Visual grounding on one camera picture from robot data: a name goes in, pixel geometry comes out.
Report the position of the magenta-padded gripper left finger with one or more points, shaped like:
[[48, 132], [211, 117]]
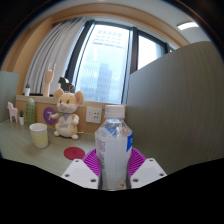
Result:
[[78, 173]]

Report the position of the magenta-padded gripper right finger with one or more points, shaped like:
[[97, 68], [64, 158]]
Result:
[[148, 173]]

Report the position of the clear plastic water bottle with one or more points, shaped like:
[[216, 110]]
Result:
[[113, 153]]

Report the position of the flat round red coaster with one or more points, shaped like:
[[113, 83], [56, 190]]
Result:
[[74, 153]]

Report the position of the white and yellow cup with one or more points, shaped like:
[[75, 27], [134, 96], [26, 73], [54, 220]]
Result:
[[38, 136]]

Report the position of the beige plush mouse toy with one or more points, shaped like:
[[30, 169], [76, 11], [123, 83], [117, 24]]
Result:
[[68, 116]]

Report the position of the round purple number sign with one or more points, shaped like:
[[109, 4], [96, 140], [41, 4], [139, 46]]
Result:
[[47, 116]]

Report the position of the large grey-green desk partition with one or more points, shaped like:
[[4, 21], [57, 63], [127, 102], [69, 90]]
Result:
[[180, 110]]

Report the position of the small potted plant white pot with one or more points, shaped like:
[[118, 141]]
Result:
[[21, 120], [27, 91]]

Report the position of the tall green cactus figure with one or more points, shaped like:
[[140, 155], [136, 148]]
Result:
[[30, 111]]

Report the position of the pink horse figure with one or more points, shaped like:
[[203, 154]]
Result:
[[13, 111]]

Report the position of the black horse figure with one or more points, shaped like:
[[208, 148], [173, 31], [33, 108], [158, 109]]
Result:
[[64, 84]]

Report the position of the wooden hand model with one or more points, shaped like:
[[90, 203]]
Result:
[[48, 81]]

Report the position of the pale green desk partition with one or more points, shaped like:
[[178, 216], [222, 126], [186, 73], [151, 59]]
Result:
[[8, 96]]

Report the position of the white pleated curtain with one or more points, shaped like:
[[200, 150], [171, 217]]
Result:
[[53, 53]]

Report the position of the black framed window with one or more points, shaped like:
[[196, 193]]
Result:
[[133, 50]]

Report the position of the long ceiling light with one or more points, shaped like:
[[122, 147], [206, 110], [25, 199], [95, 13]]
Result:
[[187, 25]]

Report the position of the white wall socket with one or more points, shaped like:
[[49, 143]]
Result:
[[93, 115]]

